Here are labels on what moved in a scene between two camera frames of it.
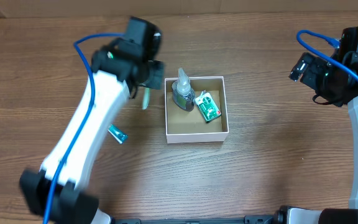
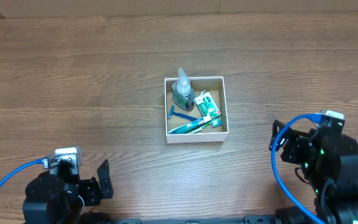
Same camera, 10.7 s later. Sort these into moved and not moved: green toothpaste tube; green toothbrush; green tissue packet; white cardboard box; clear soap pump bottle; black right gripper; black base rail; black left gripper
Moved: black right gripper; black left gripper; green toothbrush; green toothpaste tube
Not moved: green tissue packet; white cardboard box; clear soap pump bottle; black base rail
